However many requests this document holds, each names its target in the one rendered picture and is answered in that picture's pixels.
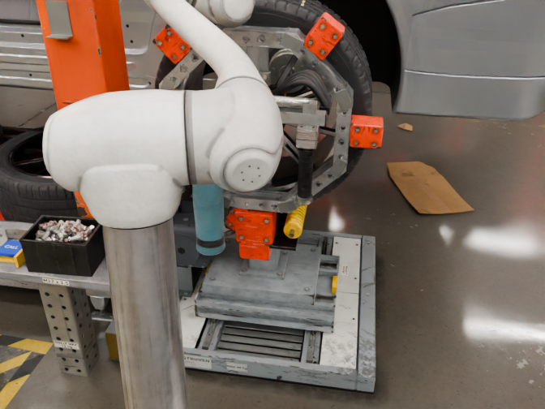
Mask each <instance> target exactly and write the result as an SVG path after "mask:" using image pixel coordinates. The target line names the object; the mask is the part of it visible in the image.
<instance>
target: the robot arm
mask: <svg viewBox="0 0 545 409"><path fill-rule="evenodd" d="M144 2H145V3H146V4H147V5H148V6H150V7H151V8H152V9H154V10H155V11H156V12H157V14H158V15H159V16H160V17H161V18H162V19H163V20H164V21H165V22H166V23H167V24H168V25H169V26H170V27H171V28H172V29H173V30H174V31H175V32H176V33H177V34H178V35H179V36H180V37H181V38H182V39H183V40H184V41H185V42H186V43H187V44H188V45H189V46H190V47H191V48H192V49H193V50H194V51H195V52H196V53H197V54H198V55H200V56H201V57H202V58H203V59H204V60H205V61H206V62H207V63H208V64H209V66H210V67H211V68H212V69H213V70H214V71H215V72H216V73H217V76H218V80H217V84H216V87H215V88H214V89H209V90H199V91H171V90H164V89H146V90H131V91H119V92H111V93H102V94H99V95H96V96H92V97H88V98H86V99H83V100H81V101H77V102H76V103H73V104H71V105H68V106H66V107H64V108H62V109H61V110H59V111H57V112H55V113H54V114H52V115H50V116H49V118H48V120H47V122H46V124H45V129H44V133H43V143H42V148H43V158H44V162H45V166H46V169H47V170H48V172H49V173H50V175H51V176H52V178H53V180H54V181H55V182H56V183H58V184H59V185H60V186H61V187H63V188H65V189H67V190H68V191H70V192H80V195H81V196H82V198H83V199H84V202H85V203H86V205H87V206H88V209H89V212H90V214H91V215H92V216H93V217H94V218H95V219H96V220H97V222H98V223H100V224H101V225H102V231H103V238H104V245H105V257H106V264H107V270H108V277H109V289H110V295H111V302H112V309H113V315H114V321H115V328H116V334H117V341H118V353H119V360H120V367H121V374H122V386H123V393H124V399H125V406H126V409H188V402H187V383H186V373H185V363H184V353H183V343H182V323H181V313H180V303H179V293H178V274H177V264H176V253H175V243H174V224H173V216H174V215H175V213H176V211H177V209H178V206H179V205H180V201H181V196H182V190H183V186H185V185H217V186H218V187H221V188H223V189H225V190H228V191H231V192H237V193H249V192H255V191H257V190H259V189H261V188H262V187H264V186H265V185H266V184H267V183H268V182H269V181H270V180H271V178H272V177H273V176H274V174H275V172H276V170H277V167H278V164H279V161H280V159H281V150H282V145H283V127H282V121H281V113H280V110H279V108H278V105H277V103H276V102H275V100H274V98H273V95H272V92H271V90H270V89H269V87H268V85H267V84H266V83H265V82H264V81H263V79H262V78H261V76H260V74H259V72H258V71H257V69H256V68H255V65H254V64H253V62H252V61H251V60H250V58H249V57H248V56H247V54H246V53H245V52H244V51H243V50H242V49H241V48H240V47H239V46H238V45H237V44H236V43H235V42H234V41H233V40H232V39H231V38H230V37H228V36H227V35H226V34H225V33H223V32H222V31H221V30H220V29H219V28H218V27H217V26H216V25H214V24H220V25H221V26H224V27H227V28H235V27H238V26H240V25H242V24H244V23H246V22H247V21H248V20H249V19H250V18H251V14H252V12H253V9H254V6H255V0H144Z"/></svg>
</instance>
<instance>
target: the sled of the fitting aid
mask: <svg viewBox="0 0 545 409"><path fill-rule="evenodd" d="M213 257H214V256H213ZM213 257H212V259H213ZM211 263H212V260H211V262H210V263H209V265H208V267H207V270H206V272H205V276H206V274H207V272H208V269H209V267H210V264H211ZM339 264H340V256H332V255H324V254H321V257H320V268H319V274H318V280H317V286H316V292H315V302H314V305H307V304H293V303H287V302H279V301H272V300H264V299H251V298H243V297H237V296H229V295H215V294H209V293H204V292H203V282H202V283H201V285H200V288H199V290H198V293H197V295H196V297H195V300H194V302H195V316H199V317H206V318H212V319H220V320H227V321H240V322H246V323H253V324H260V325H273V326H280V327H286V328H294V329H306V330H314V331H320V332H327V333H333V327H334V318H335V309H336V300H337V283H338V274H339ZM205 276H204V279H205ZM204 279H203V281H204Z"/></svg>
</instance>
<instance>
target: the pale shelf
mask: <svg viewBox="0 0 545 409"><path fill-rule="evenodd" d="M0 279H6V280H12V281H20V282H33V283H40V284H47V285H55V286H68V287H74V288H82V289H89V290H96V291H109V292H110V289H109V277H108V270H107V264H106V257H105V258H104V259H103V261H102V262H101V263H100V265H99V267H98V268H97V270H96V272H95V273H94V274H93V276H92V277H84V276H74V275H64V274H55V273H36V272H28V267H27V264H26V261H25V262H24V263H23V264H22V265H21V266H20V267H19V268H16V265H15V263H10V262H2V261H0Z"/></svg>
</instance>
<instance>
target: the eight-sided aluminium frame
mask: <svg viewBox="0 0 545 409"><path fill-rule="evenodd" d="M216 26H217V27H218V28H219V29H220V30H221V31H222V32H223V33H225V34H226V35H227V36H228V37H230V38H231V39H232V40H233V41H234V42H235V43H236V44H237V45H246V46H250V47H260V46H268V47H269V48H280V49H290V50H291V51H292V52H293V53H294V55H295V56H296V57H297V58H298V59H299V60H300V61H301V62H302V63H303V65H304V66H305V67H306V68H307V69H308V70H311V71H314V72H315V73H317V74H318V75H319V77H320V78H321V79H322V81H323V83H324V86H325V88H326V89H327V91H328V92H329V93H330V94H331V95H332V96H333V97H334V98H335V99H336V101H337V119H336V130H335V141H334V152H333V158H332V159H330V160H329V161H328V162H326V163H325V164H324V165H322V166H321V167H320V168H319V169H318V170H316V171H315V172H314V173H312V185H311V194H312V195H313V196H314V195H315V194H316V193H318V192H319V191H321V190H322V189H324V188H325V187H327V186H328V185H329V184H330V183H331V182H333V181H334V180H335V179H337V178H340V176H341V175H342V174H344V173H345V172H346V167H347V164H348V156H349V154H348V148H349V139H350V122H351V113H352V108H353V102H354V99H353V95H354V90H353V89H352V88H351V87H350V86H349V84H348V82H347V81H345V80H344V79H343V78H342V76H341V75H340V74H339V73H338V72H337V71H336V70H335V68H334V67H333V66H332V65H331V64H330V63H329V62H328V60H327V59H326V58H325V59H324V60H323V61H322V60H320V59H319V58H317V57H316V56H315V55H314V54H313V53H312V52H311V51H310V50H309V49H308V48H306V47H305V46H304V45H303V44H304V41H305V38H306V35H304V34H303V33H302V31H301V30H300V29H299V28H290V27H288V28H275V27H258V26H242V25H240V26H238V27H235V28H227V27H224V26H221V25H220V24H216ZM262 40H264V41H262ZM203 60H204V59H203V58H202V57H201V56H200V55H198V54H197V53H196V52H195V51H194V50H193V49H192V50H191V51H190V52H189V53H188V54H187V55H186V56H185V58H184V59H183V60H182V61H181V62H180V63H179V64H178V65H177V66H176V67H175V68H174V69H173V70H172V71H171V72H170V73H169V74H168V75H167V76H166V77H165V78H164V79H163V80H162V81H161V82H160V83H159V89H164V90H171V89H179V85H180V84H181V83H182V82H183V81H184V80H185V79H186V78H187V77H188V76H189V74H190V73H191V72H192V71H193V70H194V69H195V68H196V67H197V66H198V65H199V64H200V63H201V62H202V61H203ZM297 193H298V185H297V186H296V187H294V188H293V189H291V190H290V191H289V192H274V191H265V190H257V191H255V192H249V193H237V192H231V191H228V190H225V189H223V195H224V207H225V208H227V209H228V208H229V207H230V206H231V207H235V208H238V209H252V210H261V211H270V212H278V213H292V212H293V211H294V210H296V209H298V207H299V206H300V205H301V204H298V203H296V201H295V197H296V194H297ZM236 194H237V195H236ZM247 202H248V203H247Z"/></svg>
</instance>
